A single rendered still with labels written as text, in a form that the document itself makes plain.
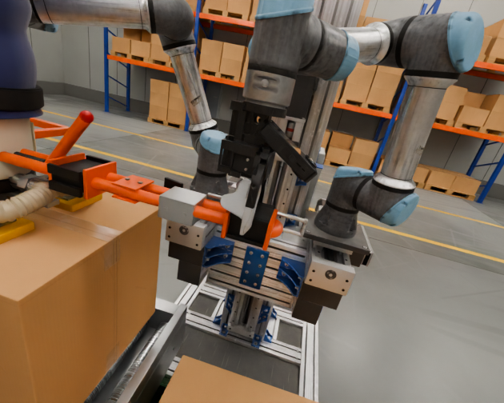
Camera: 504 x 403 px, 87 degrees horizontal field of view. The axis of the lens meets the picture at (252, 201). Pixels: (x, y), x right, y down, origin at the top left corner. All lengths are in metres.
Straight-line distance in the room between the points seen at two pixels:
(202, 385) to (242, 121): 0.85
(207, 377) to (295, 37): 0.98
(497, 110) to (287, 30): 8.20
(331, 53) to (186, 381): 0.98
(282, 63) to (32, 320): 0.55
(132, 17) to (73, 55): 11.47
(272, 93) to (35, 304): 0.49
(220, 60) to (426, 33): 7.42
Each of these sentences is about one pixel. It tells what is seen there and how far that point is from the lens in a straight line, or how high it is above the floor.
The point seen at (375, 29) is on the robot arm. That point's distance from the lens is 0.81.
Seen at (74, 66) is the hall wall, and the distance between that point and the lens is 12.35.
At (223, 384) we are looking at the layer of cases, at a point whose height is 0.54.
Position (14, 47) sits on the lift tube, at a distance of 0.71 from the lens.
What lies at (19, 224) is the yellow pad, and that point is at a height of 1.10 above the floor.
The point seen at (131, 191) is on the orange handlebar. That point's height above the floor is 1.22.
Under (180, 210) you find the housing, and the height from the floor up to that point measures 1.21.
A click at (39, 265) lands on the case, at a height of 1.09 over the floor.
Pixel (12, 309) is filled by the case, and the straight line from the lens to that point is 0.56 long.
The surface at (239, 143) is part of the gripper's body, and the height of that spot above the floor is 1.35.
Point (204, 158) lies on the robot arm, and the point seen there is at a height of 1.18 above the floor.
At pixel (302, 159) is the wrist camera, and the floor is 1.35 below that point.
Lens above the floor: 1.43
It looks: 22 degrees down
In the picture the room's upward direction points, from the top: 12 degrees clockwise
